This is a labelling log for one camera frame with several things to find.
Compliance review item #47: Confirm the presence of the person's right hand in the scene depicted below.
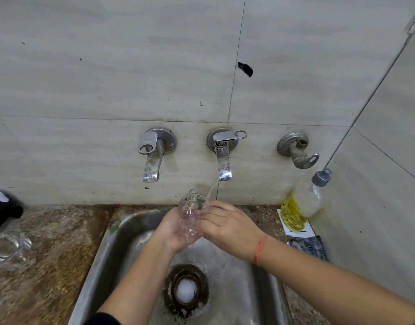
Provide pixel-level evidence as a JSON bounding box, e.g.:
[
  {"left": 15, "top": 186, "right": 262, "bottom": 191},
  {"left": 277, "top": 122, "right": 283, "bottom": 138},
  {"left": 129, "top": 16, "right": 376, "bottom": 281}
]
[{"left": 196, "top": 200, "right": 266, "bottom": 265}]

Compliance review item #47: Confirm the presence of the person's left hand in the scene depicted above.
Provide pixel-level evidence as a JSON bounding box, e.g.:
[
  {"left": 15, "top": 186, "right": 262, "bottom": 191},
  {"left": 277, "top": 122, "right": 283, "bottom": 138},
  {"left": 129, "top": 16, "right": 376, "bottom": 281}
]
[{"left": 155, "top": 208, "right": 203, "bottom": 256}]

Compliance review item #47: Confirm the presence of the clear glass cup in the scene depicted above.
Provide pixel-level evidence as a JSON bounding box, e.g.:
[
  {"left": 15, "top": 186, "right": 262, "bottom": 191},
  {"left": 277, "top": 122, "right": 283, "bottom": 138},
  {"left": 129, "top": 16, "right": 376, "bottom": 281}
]
[
  {"left": 177, "top": 190, "right": 210, "bottom": 237},
  {"left": 0, "top": 230, "right": 35, "bottom": 273}
]

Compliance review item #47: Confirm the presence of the yellow dish soap bottle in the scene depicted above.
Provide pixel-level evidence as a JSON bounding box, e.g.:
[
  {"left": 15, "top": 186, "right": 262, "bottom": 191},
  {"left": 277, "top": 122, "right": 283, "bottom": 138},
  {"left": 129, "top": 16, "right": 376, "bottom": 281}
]
[{"left": 281, "top": 168, "right": 333, "bottom": 233}]

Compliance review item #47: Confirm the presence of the dark speckled sponge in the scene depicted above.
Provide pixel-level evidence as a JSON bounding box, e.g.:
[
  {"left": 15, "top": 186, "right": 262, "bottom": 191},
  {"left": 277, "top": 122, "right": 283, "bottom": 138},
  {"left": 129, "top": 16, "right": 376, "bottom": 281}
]
[{"left": 288, "top": 236, "right": 327, "bottom": 262}]

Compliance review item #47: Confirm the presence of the black dish rack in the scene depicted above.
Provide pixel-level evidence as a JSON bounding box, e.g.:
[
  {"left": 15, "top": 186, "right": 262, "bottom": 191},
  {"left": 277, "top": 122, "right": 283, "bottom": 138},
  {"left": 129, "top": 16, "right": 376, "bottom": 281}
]
[{"left": 0, "top": 187, "right": 24, "bottom": 236}]

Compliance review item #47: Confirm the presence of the person's right forearm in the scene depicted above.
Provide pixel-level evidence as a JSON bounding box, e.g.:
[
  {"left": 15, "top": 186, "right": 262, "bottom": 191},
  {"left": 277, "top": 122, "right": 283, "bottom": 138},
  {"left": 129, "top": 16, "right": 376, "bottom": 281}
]
[{"left": 258, "top": 238, "right": 415, "bottom": 325}]

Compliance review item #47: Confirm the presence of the person's left forearm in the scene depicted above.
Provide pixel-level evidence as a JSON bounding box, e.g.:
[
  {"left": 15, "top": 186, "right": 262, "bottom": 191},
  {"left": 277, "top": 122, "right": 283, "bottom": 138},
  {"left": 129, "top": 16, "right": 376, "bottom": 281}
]
[{"left": 97, "top": 245, "right": 177, "bottom": 325}]

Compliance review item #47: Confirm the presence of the orange wrist thread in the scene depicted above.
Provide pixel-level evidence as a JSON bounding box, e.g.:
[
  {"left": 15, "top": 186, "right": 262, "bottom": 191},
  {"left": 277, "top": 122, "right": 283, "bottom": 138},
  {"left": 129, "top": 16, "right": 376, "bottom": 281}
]
[{"left": 253, "top": 235, "right": 270, "bottom": 266}]

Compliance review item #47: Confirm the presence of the metal sink drain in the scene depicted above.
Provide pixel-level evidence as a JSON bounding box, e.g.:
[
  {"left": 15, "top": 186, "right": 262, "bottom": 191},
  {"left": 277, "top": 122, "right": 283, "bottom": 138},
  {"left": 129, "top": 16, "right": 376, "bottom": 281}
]
[{"left": 163, "top": 264, "right": 210, "bottom": 319}]

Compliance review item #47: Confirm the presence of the stainless steel sink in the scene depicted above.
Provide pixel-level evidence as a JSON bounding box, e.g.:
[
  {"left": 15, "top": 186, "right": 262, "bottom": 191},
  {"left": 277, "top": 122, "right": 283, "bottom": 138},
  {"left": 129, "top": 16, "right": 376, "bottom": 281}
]
[{"left": 67, "top": 206, "right": 293, "bottom": 325}]

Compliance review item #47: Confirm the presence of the black tape piece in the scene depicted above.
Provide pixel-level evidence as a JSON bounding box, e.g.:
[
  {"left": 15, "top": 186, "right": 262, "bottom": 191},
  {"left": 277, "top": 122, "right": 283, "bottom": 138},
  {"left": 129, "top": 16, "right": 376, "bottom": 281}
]
[{"left": 237, "top": 62, "right": 254, "bottom": 78}]

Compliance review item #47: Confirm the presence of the chrome wall tap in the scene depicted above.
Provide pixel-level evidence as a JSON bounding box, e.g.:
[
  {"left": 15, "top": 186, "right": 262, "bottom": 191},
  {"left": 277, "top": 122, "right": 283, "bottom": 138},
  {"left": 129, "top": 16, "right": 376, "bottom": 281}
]
[
  {"left": 138, "top": 128, "right": 178, "bottom": 183},
  {"left": 206, "top": 127, "right": 248, "bottom": 182}
]

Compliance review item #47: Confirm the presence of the grey wall valve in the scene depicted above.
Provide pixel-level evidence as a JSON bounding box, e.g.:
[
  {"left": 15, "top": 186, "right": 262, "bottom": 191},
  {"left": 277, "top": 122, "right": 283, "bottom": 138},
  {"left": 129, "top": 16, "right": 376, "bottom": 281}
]
[{"left": 277, "top": 132, "right": 320, "bottom": 170}]

